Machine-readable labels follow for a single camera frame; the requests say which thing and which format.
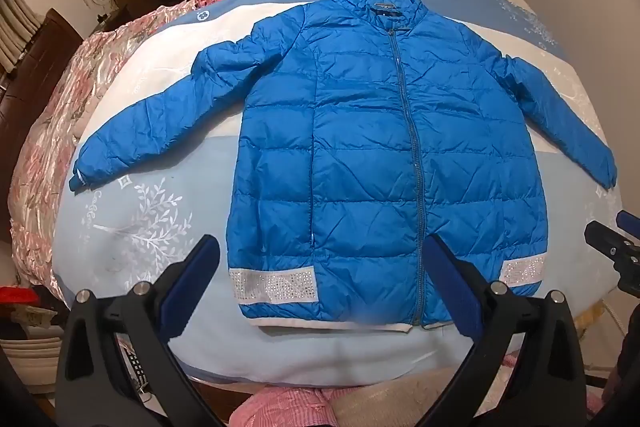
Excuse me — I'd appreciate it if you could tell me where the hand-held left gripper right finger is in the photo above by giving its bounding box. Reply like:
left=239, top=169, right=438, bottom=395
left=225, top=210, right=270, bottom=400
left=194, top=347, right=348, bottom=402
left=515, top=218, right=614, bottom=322
left=424, top=233, right=599, bottom=427

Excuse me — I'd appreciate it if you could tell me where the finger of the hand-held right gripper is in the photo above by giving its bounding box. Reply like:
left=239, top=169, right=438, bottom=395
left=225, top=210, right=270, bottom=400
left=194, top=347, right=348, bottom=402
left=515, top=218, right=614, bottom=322
left=584, top=220, right=640, bottom=260
left=615, top=209, right=640, bottom=234

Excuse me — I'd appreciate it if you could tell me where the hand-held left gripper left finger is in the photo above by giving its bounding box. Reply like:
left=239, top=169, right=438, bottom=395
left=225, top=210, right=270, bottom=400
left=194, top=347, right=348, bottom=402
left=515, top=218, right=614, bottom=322
left=54, top=234, right=231, bottom=427

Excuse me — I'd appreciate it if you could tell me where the blue puffer jacket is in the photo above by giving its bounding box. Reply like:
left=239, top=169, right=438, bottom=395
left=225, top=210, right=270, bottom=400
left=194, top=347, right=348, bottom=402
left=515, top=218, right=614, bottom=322
left=69, top=0, right=617, bottom=333

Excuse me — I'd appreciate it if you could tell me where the blue and white striped blanket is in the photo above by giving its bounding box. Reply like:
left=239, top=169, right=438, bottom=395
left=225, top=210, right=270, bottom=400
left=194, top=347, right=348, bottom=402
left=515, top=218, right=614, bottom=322
left=50, top=0, right=628, bottom=400

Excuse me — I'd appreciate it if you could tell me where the pink checked cloth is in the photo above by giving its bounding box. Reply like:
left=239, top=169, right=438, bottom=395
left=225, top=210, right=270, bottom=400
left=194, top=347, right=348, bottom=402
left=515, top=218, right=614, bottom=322
left=241, top=388, right=343, bottom=427

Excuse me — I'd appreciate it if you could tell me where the red bag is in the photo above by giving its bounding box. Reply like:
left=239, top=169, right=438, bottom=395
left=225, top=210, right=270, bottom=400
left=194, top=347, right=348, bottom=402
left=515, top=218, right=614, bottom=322
left=0, top=285, right=37, bottom=309

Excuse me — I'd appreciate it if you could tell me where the white plastic container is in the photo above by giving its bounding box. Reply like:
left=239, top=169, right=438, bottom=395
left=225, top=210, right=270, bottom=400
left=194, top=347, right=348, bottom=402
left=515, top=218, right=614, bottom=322
left=0, top=307, right=68, bottom=413

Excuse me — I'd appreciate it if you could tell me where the pink floral quilt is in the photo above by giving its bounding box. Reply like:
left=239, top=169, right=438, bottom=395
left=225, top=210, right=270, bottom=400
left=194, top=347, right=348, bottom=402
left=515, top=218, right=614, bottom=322
left=9, top=0, right=278, bottom=303

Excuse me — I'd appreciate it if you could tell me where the dark wooden headboard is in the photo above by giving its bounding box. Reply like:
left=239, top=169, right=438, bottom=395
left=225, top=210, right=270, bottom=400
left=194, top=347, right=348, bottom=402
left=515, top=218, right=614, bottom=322
left=0, top=7, right=85, bottom=244

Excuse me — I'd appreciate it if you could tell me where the beige curtain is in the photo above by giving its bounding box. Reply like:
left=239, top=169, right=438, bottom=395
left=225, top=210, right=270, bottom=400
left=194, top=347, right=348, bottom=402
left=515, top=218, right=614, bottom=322
left=0, top=0, right=42, bottom=74

